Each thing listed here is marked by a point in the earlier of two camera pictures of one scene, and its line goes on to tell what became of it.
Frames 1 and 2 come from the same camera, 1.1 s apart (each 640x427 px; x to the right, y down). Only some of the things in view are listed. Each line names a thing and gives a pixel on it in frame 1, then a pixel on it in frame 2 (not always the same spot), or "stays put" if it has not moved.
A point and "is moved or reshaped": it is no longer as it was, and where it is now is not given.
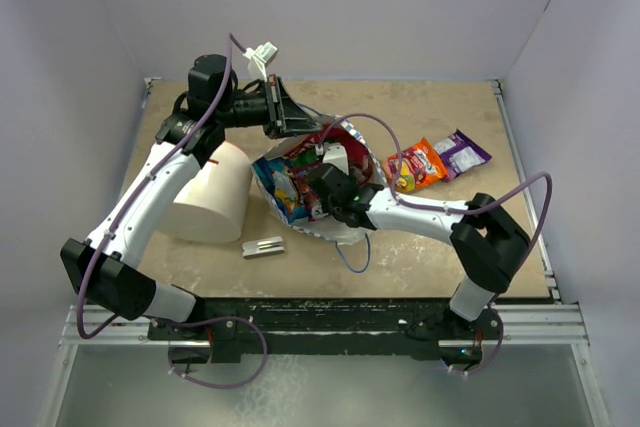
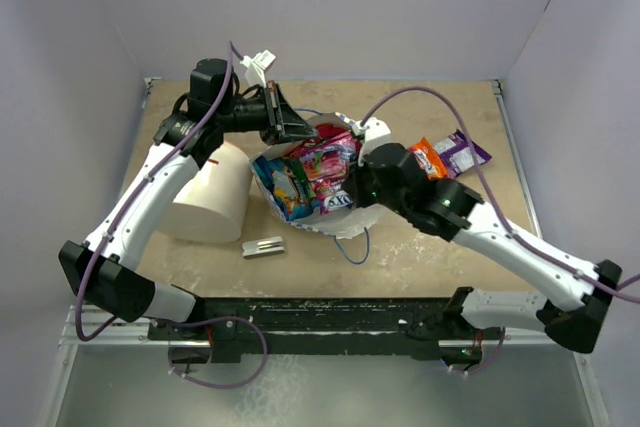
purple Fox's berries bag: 306,191 is moved or reshaped
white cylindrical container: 213,205 stays put
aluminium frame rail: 121,331 stays put
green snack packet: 305,156 → 299,178
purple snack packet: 460,153 stays put
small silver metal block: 263,247 stays put
